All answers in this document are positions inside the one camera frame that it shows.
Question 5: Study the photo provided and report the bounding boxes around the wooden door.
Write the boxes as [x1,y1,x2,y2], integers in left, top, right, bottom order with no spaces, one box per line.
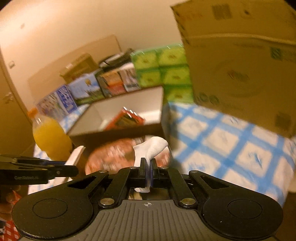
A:
[1,57,35,157]

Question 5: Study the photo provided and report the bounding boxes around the large cardboard box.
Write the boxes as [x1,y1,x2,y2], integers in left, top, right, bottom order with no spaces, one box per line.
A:
[171,1,295,138]

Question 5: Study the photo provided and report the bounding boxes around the orange snack boxes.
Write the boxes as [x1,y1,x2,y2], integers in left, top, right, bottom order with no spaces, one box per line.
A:
[95,70,126,98]

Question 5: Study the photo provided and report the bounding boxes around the orange juice bottle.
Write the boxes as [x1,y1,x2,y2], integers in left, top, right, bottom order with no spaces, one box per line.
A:
[28,108,73,161]

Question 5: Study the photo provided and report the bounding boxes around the white product box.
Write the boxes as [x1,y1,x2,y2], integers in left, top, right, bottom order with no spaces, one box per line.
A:
[118,62,140,92]

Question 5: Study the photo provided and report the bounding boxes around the blue milk carton box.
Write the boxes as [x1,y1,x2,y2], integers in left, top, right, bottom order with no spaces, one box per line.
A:
[36,85,77,121]

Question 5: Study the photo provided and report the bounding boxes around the brown cardboard box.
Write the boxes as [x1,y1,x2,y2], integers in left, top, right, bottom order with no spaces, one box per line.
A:
[60,53,98,84]

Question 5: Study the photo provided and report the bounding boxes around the red black packet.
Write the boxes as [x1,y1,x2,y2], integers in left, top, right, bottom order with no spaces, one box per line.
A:
[104,107,145,131]

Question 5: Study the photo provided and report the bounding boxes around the red white checked bag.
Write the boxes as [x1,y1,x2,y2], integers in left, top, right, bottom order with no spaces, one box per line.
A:
[0,221,20,241]

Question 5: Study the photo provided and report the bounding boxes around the instant noodle bowl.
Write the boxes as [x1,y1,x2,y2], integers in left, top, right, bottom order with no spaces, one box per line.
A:
[84,136,172,176]

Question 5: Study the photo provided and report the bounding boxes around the small white packet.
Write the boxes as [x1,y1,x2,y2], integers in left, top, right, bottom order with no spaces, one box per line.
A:
[65,146,85,166]

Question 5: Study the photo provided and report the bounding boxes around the dark brown open box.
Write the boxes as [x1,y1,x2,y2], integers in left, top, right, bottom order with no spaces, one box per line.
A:
[68,86,165,149]

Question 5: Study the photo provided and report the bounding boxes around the wooden headboard panel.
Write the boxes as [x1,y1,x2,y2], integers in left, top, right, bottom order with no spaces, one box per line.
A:
[28,35,121,103]

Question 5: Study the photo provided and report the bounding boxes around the blue white checked tablecloth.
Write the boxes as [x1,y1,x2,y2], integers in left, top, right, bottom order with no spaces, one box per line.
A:
[28,101,296,207]

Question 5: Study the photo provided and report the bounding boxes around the green tissue pack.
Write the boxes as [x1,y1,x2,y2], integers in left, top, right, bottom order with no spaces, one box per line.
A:
[130,44,194,103]

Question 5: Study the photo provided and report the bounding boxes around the black bag with straps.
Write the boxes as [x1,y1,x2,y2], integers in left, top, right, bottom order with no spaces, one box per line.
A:
[98,48,133,71]

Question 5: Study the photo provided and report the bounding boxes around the cow picture milk box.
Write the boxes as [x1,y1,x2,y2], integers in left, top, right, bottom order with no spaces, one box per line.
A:
[67,71,104,106]

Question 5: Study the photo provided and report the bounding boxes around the white sock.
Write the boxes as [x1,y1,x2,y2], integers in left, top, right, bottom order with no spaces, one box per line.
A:
[133,136,171,193]

